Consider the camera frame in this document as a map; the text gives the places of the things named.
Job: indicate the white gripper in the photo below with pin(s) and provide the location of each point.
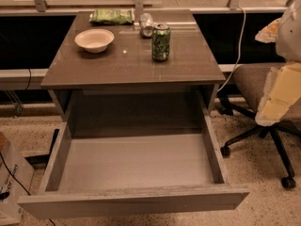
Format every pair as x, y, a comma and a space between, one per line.
290, 37

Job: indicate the green soda can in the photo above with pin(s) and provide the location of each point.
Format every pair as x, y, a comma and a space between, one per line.
160, 42

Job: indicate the silver can lying down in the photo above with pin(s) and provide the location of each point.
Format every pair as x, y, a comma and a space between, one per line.
146, 25

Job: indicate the open grey top drawer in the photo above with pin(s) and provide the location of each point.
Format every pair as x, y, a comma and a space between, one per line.
93, 177

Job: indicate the grey office chair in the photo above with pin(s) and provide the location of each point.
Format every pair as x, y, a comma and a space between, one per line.
249, 80

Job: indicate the grey cabinet table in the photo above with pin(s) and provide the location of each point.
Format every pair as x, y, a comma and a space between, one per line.
123, 92

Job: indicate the green chip bag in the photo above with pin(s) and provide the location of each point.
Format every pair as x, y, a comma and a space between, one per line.
112, 16

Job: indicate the white bowl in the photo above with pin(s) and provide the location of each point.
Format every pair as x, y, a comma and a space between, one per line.
94, 40

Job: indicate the cardboard box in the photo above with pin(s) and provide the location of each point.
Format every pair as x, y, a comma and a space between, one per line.
15, 179

